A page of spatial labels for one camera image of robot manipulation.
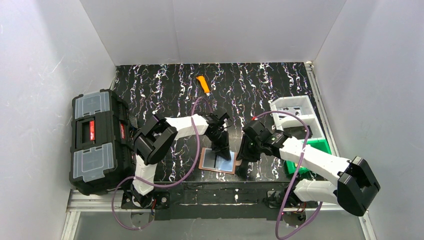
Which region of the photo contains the grey striped credit card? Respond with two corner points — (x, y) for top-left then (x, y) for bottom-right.
(202, 156), (216, 169)

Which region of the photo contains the dark grey credit card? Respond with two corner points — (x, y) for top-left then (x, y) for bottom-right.
(289, 125), (313, 140)

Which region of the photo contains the white credit card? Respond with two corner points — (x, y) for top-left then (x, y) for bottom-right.
(279, 106), (302, 116)

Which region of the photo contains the black toolbox with clear lids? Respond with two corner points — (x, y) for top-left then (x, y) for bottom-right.
(69, 89), (138, 196)

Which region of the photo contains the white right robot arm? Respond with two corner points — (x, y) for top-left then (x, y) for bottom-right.
(237, 120), (381, 217)

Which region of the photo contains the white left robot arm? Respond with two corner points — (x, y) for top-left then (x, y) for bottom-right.
(132, 113), (231, 196)

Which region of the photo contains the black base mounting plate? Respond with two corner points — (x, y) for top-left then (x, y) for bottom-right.
(120, 181), (288, 221)

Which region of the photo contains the white plastic bin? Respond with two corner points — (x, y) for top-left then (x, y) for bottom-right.
(269, 95), (325, 141)

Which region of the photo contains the orange utility knife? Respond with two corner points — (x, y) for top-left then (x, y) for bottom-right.
(196, 75), (211, 96)

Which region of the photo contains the green plastic bin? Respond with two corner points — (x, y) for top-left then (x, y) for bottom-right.
(285, 138), (332, 175)

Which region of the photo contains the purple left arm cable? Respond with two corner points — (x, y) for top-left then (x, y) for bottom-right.
(110, 96), (215, 231)

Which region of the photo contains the aluminium frame rail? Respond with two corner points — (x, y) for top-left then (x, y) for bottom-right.
(66, 190), (377, 240)

